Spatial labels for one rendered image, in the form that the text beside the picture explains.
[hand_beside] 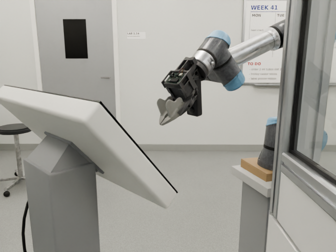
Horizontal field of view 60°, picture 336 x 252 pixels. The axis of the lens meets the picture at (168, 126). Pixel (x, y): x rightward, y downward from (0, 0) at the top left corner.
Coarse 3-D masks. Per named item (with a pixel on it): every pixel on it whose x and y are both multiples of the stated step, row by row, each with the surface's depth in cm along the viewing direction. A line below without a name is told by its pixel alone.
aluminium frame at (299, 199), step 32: (288, 0) 54; (288, 32) 55; (288, 64) 54; (288, 96) 55; (288, 128) 56; (288, 160) 54; (288, 192) 55; (320, 192) 45; (288, 224) 55; (320, 224) 44
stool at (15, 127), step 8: (0, 128) 282; (8, 128) 282; (16, 128) 282; (24, 128) 285; (16, 136) 293; (16, 144) 294; (16, 152) 296; (16, 160) 299; (16, 168) 326; (16, 176) 304; (24, 176) 304; (8, 192) 277
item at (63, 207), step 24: (24, 168) 75; (72, 168) 68; (48, 192) 66; (72, 192) 69; (96, 192) 74; (48, 216) 68; (72, 216) 70; (96, 216) 75; (48, 240) 71; (72, 240) 71; (96, 240) 76
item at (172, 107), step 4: (168, 100) 78; (176, 100) 80; (180, 100) 81; (168, 104) 78; (172, 104) 79; (176, 104) 81; (180, 104) 82; (168, 108) 79; (172, 108) 80; (176, 108) 81; (168, 112) 79; (172, 112) 80; (176, 112) 80; (168, 116) 80; (172, 116) 80; (176, 116) 80; (164, 120) 80; (168, 120) 80; (164, 124) 80
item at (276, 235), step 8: (272, 216) 63; (272, 224) 62; (280, 224) 60; (272, 232) 62; (280, 232) 58; (272, 240) 62; (280, 240) 58; (288, 240) 55; (272, 248) 62; (280, 248) 58; (288, 248) 55; (296, 248) 52
